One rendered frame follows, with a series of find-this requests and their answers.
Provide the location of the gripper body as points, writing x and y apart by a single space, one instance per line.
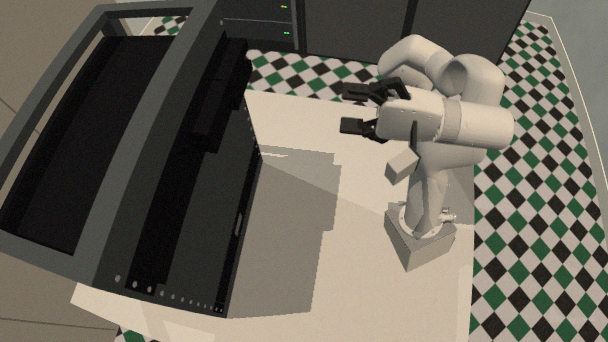
397 116

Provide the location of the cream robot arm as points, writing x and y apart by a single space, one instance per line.
478 126

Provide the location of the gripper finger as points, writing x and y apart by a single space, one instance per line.
356 126
361 92

